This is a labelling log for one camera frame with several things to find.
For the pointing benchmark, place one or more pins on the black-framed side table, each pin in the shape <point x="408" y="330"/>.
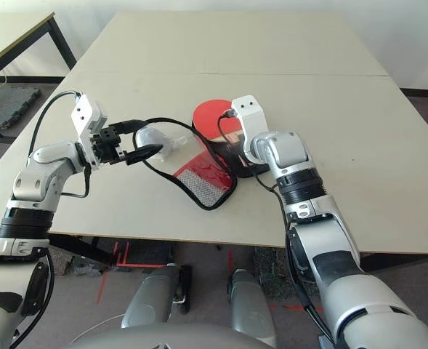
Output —
<point x="14" y="36"/>

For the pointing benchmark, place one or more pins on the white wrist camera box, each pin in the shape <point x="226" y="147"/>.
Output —
<point x="84" y="112"/>
<point x="251" y="114"/>

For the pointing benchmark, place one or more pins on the red black paddle case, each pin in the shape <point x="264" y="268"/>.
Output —
<point x="202" y="171"/>

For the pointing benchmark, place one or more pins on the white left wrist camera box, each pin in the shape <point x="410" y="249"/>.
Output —
<point x="84" y="112"/>

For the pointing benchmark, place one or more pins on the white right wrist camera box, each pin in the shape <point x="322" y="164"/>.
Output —
<point x="251" y="114"/>

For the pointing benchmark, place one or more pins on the silver robot right leg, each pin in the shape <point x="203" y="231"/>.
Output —
<point x="250" y="309"/>

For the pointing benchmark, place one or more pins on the silver robot left leg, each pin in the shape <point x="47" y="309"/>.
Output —
<point x="148" y="298"/>

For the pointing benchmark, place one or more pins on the silver robot leg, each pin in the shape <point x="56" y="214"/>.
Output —
<point x="250" y="309"/>
<point x="148" y="298"/>

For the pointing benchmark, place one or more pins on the grey robot torso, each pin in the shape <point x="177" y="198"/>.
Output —
<point x="170" y="338"/>

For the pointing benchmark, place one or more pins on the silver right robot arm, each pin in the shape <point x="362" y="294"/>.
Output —
<point x="330" y="254"/>

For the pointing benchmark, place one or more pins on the dark foam floor mat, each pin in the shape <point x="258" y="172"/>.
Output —
<point x="6" y="105"/>

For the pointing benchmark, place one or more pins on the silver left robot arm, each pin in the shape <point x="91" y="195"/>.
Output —
<point x="28" y="189"/>

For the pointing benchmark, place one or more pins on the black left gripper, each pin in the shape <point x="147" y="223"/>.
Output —
<point x="108" y="143"/>

